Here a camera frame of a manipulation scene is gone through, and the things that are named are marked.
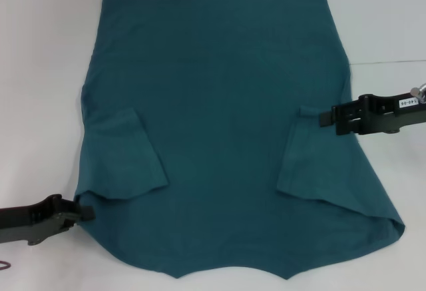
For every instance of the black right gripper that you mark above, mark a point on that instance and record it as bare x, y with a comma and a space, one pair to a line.
382, 114

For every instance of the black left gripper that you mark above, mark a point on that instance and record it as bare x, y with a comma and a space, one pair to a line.
30, 221

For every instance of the blue cotton t-shirt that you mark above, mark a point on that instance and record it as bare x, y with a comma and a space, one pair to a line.
216, 121

